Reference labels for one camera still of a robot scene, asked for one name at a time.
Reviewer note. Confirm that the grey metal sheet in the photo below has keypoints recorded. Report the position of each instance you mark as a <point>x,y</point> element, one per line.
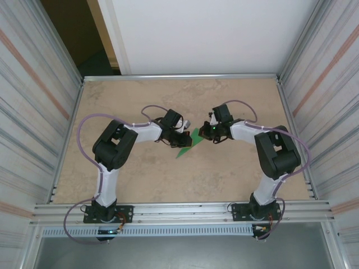
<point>182,252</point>

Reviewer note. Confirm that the translucent ribbed enclosure panel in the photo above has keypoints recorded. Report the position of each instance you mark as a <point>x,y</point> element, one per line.
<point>331,112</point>
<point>28,112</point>

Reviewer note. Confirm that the white door frame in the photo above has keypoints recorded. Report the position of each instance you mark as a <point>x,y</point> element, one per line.
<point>115,36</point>

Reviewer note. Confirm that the aluminium table edge rail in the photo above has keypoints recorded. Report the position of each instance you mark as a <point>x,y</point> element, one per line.
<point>77,102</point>
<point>288,112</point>
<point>182,77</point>

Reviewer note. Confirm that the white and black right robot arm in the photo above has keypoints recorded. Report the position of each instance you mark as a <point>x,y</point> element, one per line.
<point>266,187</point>

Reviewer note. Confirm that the green square paper sheet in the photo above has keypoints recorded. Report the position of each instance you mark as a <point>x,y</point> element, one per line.
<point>183,152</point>

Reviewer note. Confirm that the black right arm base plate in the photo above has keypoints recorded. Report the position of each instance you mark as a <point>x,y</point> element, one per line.
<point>239,213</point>

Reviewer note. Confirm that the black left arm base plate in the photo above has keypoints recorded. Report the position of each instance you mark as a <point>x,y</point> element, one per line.
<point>124,214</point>

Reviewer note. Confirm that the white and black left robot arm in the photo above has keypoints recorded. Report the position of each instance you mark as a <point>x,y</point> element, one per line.
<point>108,185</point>

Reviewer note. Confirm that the wide aluminium mounting rail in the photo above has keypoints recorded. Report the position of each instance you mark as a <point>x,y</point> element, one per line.
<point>182,214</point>

